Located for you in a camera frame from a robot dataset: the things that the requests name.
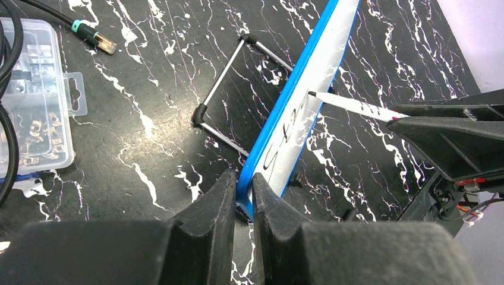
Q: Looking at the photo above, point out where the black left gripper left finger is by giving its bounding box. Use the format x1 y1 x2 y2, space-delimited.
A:
1 169 237 284

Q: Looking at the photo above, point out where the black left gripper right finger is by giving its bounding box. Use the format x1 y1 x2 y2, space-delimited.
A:
251 174 478 284

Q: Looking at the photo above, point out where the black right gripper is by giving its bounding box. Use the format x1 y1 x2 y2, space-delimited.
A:
387 89 503 236

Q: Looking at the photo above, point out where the white marker pen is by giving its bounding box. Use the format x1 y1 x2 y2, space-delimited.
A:
308 91 408 122

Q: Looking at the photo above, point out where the blue framed whiteboard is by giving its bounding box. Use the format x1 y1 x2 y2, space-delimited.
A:
237 1 360 219

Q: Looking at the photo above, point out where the clear plastic parts box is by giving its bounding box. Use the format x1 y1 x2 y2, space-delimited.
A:
1 19 88 176

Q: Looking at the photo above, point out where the whiteboard wire stand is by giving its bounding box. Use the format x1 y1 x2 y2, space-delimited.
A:
191 33 294 158

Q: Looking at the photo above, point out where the black ethernet cable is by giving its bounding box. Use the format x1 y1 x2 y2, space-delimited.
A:
0 0 118 207

